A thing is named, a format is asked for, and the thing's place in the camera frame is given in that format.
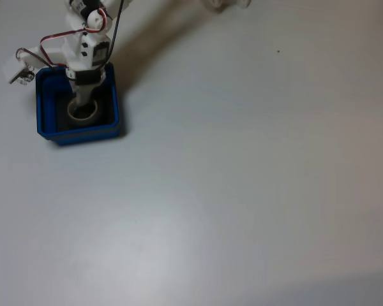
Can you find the blue square plastic box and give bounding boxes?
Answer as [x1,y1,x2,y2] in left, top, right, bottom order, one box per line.
[35,62,121,147]

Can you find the black tape roll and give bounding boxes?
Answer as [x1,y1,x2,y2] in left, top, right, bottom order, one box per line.
[66,98,100,129]

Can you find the red servo cable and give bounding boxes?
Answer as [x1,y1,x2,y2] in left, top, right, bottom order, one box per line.
[15,9,111,69]

